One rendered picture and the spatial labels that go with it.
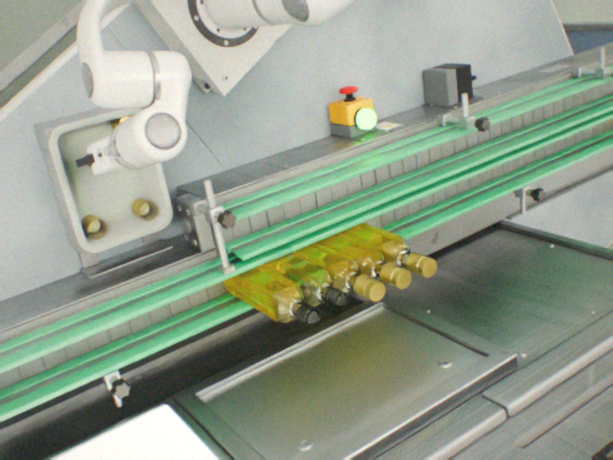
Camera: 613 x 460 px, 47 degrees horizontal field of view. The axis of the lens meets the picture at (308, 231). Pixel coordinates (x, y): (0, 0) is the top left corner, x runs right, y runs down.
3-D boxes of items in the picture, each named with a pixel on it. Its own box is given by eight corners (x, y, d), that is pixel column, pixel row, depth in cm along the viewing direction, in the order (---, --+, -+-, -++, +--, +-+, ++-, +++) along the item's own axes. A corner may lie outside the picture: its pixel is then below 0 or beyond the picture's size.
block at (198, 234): (182, 245, 133) (199, 255, 127) (171, 198, 129) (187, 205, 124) (200, 238, 134) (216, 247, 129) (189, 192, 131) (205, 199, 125)
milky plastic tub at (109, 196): (69, 245, 127) (84, 258, 120) (32, 124, 118) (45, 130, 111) (158, 214, 135) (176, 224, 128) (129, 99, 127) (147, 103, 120)
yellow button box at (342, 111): (330, 134, 154) (351, 138, 148) (326, 100, 151) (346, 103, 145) (356, 126, 157) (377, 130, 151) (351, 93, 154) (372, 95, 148)
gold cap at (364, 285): (354, 297, 119) (370, 305, 115) (351, 278, 118) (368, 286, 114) (370, 289, 121) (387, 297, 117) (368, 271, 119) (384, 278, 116)
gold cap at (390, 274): (380, 285, 122) (397, 292, 118) (378, 266, 120) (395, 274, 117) (396, 277, 123) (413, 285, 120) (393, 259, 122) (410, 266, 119)
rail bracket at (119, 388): (93, 391, 122) (119, 425, 112) (82, 357, 120) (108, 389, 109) (115, 381, 124) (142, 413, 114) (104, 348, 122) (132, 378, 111)
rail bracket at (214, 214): (202, 264, 128) (234, 283, 118) (181, 175, 122) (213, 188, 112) (216, 257, 129) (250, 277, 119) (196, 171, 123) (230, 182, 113)
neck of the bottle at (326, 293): (318, 303, 118) (336, 312, 114) (316, 287, 117) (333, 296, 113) (333, 297, 119) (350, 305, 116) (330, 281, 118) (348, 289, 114)
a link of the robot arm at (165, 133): (126, 44, 91) (195, 45, 96) (105, 63, 100) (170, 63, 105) (140, 161, 92) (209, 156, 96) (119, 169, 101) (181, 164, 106)
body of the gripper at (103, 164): (112, 177, 102) (94, 183, 112) (176, 159, 107) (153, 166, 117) (96, 127, 101) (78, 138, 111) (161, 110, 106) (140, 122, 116)
